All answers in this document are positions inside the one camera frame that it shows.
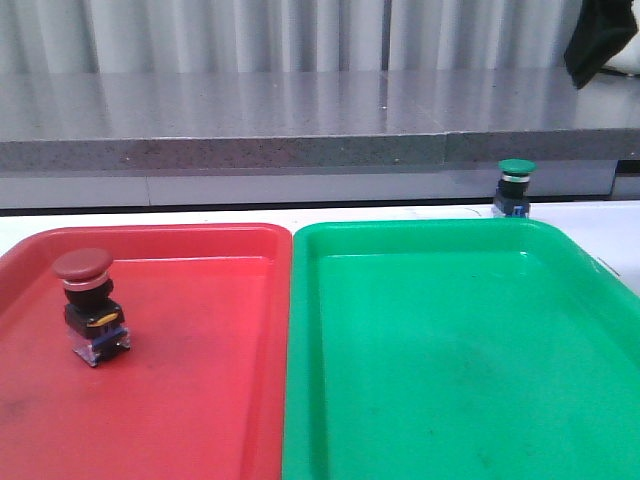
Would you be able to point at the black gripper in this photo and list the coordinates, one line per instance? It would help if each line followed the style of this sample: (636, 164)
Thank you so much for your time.
(603, 29)

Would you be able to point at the green mushroom push button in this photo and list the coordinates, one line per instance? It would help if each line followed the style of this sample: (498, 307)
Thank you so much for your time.
(510, 199)

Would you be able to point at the red mushroom push button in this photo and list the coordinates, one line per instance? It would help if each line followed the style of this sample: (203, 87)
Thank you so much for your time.
(95, 321)

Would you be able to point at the green plastic tray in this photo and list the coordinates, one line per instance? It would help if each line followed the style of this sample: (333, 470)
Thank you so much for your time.
(458, 349)

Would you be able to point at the red plastic tray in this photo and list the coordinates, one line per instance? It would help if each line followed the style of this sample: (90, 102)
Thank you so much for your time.
(200, 394)

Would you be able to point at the grey stone platform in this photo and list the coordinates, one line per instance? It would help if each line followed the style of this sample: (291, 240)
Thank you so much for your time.
(412, 120)

